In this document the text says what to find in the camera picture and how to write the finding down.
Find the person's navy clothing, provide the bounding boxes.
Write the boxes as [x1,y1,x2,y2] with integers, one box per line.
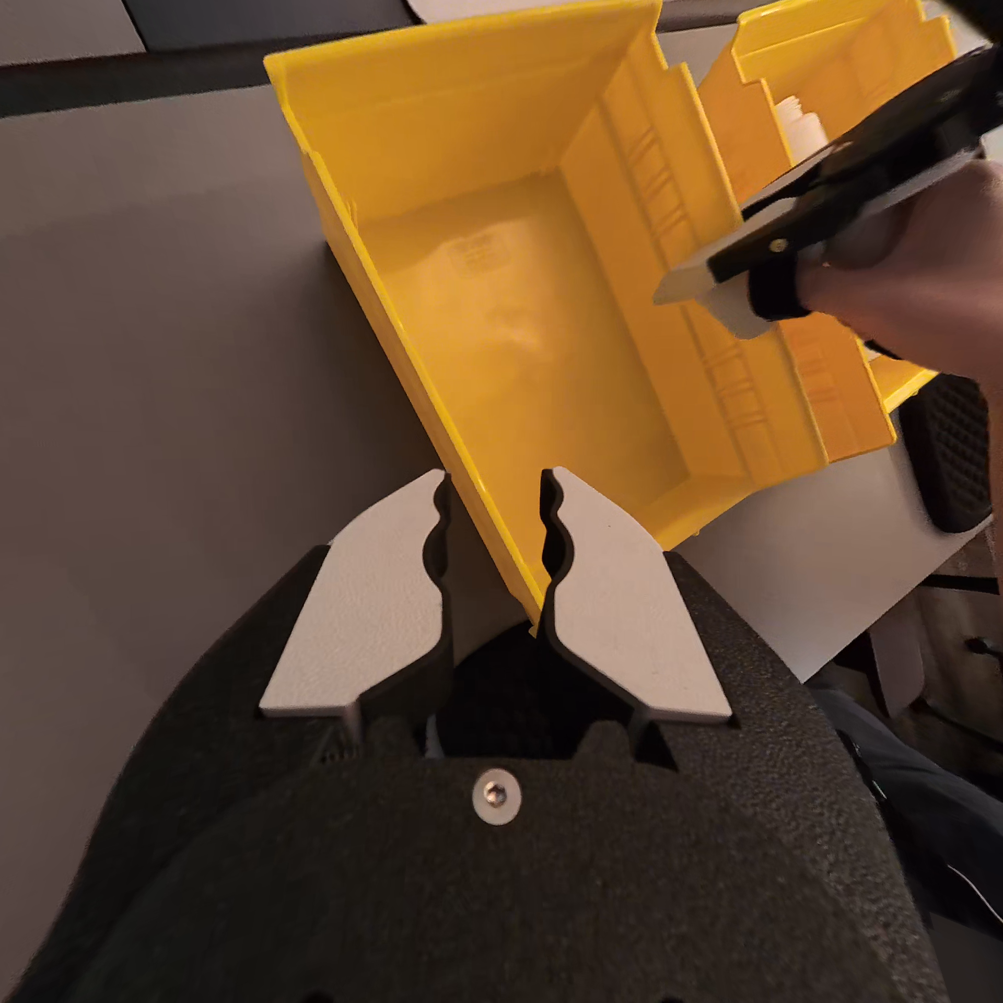
[807,682,1003,934]

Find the black smooth desk mat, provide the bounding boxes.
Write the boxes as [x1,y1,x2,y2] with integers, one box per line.
[125,0,416,48]

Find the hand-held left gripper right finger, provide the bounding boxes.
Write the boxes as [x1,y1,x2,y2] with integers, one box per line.
[539,466,733,757]

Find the black textured mat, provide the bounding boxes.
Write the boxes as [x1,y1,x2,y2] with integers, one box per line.
[901,375,996,534]

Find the white board stand base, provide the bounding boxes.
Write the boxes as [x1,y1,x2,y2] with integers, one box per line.
[409,0,545,22]

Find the yellow plastic bin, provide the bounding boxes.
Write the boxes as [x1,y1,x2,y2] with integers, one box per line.
[262,0,832,636]
[696,0,959,463]

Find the person's right hand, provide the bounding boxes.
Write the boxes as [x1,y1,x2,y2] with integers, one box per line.
[799,160,1003,377]

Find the white plastic bottle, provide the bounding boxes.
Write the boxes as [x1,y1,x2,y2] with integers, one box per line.
[772,94,832,169]

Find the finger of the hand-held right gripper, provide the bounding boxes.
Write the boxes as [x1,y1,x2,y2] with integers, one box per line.
[654,234,825,340]
[740,147,865,224]

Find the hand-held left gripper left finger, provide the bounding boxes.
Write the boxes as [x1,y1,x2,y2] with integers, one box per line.
[259,469,456,745]

